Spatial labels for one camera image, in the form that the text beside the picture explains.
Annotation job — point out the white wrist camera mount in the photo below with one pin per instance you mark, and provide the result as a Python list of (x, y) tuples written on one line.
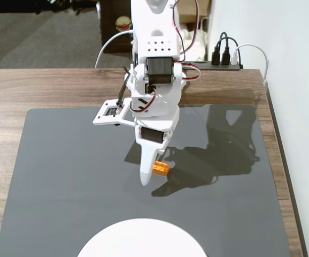
[(101, 117)]

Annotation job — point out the black power strip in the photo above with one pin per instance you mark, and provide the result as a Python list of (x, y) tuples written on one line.
[(202, 66)]

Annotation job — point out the dark brown cabinet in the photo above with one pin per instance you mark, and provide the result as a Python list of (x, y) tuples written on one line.
[(109, 32)]

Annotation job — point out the orange lego block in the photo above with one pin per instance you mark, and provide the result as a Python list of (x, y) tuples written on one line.
[(162, 169)]

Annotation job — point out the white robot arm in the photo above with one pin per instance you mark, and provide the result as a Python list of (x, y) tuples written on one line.
[(154, 32)]

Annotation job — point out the white round plate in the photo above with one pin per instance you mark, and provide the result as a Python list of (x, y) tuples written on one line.
[(141, 241)]

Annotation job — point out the dark grey mat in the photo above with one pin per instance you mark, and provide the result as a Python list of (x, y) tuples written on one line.
[(63, 174)]

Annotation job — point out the brown cardboard box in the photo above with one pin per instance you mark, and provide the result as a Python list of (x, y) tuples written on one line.
[(202, 8)]

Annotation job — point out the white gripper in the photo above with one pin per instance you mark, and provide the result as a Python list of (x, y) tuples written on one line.
[(151, 135)]

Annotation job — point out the white plastic bag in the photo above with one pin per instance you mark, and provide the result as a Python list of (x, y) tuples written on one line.
[(197, 40)]

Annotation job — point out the round red white sticker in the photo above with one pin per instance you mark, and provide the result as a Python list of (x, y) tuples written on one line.
[(123, 24)]

